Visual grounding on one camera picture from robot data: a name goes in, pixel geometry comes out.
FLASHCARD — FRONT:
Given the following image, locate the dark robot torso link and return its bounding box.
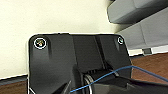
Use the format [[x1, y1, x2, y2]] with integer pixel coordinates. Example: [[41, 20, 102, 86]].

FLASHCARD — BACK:
[[81, 68, 168, 94]]

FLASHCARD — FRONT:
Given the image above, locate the dark floor threshold strip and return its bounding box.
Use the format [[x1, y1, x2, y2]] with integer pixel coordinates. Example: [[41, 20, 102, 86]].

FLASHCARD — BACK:
[[0, 76, 30, 88]]

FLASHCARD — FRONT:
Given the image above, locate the thin blue cable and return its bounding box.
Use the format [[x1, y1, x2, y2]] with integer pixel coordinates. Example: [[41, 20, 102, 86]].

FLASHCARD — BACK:
[[69, 64, 168, 94]]

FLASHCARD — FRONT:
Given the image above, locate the grey bin blue lid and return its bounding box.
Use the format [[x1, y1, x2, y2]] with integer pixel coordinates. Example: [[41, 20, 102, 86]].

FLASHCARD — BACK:
[[124, 14, 168, 56]]

